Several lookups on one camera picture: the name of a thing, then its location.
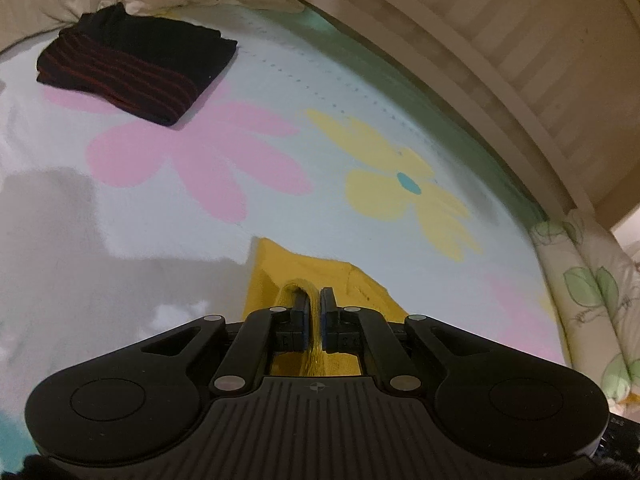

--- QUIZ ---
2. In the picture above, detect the black striped folded garment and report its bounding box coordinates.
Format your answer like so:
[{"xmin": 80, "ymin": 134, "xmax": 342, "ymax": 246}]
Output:
[{"xmin": 36, "ymin": 2, "xmax": 239, "ymax": 129}]

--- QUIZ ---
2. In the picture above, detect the floral folded duvet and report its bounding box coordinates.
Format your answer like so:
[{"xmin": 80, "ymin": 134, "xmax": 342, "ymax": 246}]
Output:
[{"xmin": 530, "ymin": 208, "xmax": 640, "ymax": 413}]

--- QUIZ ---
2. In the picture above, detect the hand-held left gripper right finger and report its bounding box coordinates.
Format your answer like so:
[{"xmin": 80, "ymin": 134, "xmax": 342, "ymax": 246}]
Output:
[{"xmin": 320, "ymin": 286, "xmax": 507, "ymax": 397}]

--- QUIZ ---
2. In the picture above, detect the wooden headboard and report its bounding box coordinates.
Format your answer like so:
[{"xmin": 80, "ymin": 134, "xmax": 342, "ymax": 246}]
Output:
[{"xmin": 97, "ymin": 0, "xmax": 640, "ymax": 233}]

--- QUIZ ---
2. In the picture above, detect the yellow knit sweater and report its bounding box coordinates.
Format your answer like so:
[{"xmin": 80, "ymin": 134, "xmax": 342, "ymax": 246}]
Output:
[{"xmin": 246, "ymin": 236, "xmax": 407, "ymax": 377}]

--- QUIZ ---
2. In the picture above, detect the floral bed sheet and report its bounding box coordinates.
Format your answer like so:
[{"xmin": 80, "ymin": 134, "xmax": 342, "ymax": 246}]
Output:
[{"xmin": 0, "ymin": 2, "xmax": 576, "ymax": 463}]

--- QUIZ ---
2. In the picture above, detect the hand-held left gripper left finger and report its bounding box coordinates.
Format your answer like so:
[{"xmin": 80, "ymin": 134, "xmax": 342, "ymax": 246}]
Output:
[{"xmin": 127, "ymin": 292, "xmax": 321, "ymax": 397}]

